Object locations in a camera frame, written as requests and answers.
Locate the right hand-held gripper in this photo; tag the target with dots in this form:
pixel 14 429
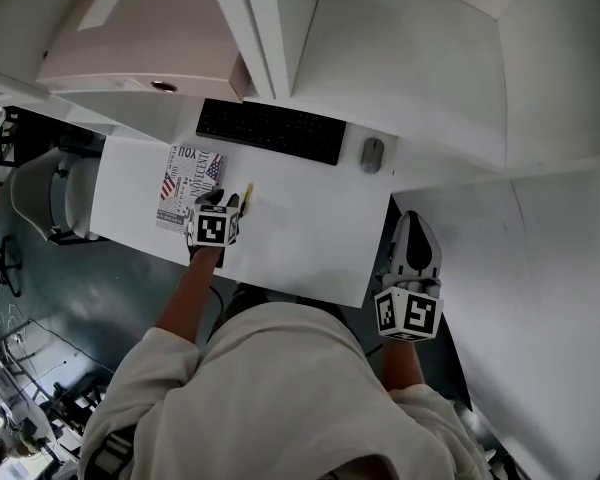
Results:
pixel 410 318

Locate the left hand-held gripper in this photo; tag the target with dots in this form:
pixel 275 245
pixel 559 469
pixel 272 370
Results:
pixel 212 228

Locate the person's left forearm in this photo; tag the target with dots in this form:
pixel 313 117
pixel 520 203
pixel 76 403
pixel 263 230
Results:
pixel 190 308

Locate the person's right forearm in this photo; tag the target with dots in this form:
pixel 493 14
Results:
pixel 402 368

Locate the printed flag pattern book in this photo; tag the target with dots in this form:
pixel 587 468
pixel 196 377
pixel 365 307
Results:
pixel 182 188

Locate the black keyboard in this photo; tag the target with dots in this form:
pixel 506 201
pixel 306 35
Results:
pixel 270 130

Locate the grey computer mouse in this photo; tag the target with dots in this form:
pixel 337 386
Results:
pixel 372 154

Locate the grey chair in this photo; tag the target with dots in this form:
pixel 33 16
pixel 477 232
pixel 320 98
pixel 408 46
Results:
pixel 40 193

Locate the white shelf unit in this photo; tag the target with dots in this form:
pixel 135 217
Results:
pixel 405 53

